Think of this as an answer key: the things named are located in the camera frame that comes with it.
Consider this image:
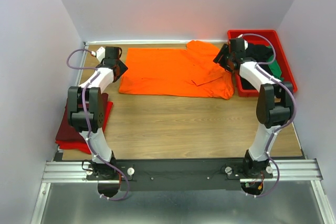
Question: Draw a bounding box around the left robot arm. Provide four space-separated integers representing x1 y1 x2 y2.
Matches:
66 46 128 175

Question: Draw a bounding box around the black t shirt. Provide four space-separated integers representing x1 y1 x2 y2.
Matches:
240 43 274 90

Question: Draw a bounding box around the green t shirt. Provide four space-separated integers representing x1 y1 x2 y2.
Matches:
262 46 284 81

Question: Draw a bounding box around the bright red folded shirt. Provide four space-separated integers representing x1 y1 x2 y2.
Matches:
55 101 114 154

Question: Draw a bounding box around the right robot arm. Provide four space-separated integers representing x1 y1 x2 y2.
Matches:
213 36 296 177

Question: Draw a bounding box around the dark red folded shirt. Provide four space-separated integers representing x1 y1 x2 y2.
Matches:
56 93 113 143

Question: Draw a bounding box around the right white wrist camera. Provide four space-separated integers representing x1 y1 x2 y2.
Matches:
243 40 248 50

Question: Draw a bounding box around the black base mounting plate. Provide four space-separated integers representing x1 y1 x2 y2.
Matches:
82 158 274 197

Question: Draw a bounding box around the orange t shirt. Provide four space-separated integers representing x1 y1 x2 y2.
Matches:
119 40 234 100

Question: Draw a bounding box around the red plastic bin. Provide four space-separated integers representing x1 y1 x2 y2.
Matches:
227 29 298 93

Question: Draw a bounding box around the aluminium extrusion rail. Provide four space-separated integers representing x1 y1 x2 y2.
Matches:
31 158 335 223

